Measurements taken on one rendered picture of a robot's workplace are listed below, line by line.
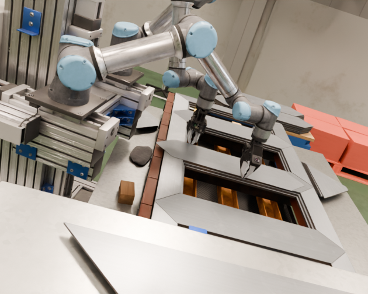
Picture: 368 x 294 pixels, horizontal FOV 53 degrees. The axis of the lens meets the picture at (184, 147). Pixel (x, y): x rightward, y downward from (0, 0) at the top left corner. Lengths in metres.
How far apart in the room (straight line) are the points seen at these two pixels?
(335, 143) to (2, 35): 3.51
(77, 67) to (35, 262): 0.65
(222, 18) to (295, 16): 0.97
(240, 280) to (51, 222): 0.42
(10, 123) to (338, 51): 4.70
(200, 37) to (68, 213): 0.71
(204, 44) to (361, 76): 4.51
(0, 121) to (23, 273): 0.78
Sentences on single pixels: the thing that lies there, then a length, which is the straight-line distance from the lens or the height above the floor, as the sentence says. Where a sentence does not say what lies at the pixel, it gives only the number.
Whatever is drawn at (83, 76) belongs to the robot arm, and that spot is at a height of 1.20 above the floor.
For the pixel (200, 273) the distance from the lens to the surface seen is 0.80.
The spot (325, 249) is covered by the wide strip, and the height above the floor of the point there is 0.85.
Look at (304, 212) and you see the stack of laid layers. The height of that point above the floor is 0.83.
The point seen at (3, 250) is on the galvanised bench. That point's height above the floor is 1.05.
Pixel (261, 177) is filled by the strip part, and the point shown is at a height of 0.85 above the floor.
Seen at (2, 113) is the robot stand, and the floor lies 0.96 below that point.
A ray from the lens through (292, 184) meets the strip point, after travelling 1.82.
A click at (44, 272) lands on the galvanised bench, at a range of 0.76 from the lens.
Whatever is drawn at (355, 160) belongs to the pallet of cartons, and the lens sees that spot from 4.48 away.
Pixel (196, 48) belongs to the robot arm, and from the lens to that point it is 1.26.
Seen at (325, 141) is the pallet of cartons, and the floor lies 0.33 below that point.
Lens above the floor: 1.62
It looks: 26 degrees down
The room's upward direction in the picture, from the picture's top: 18 degrees clockwise
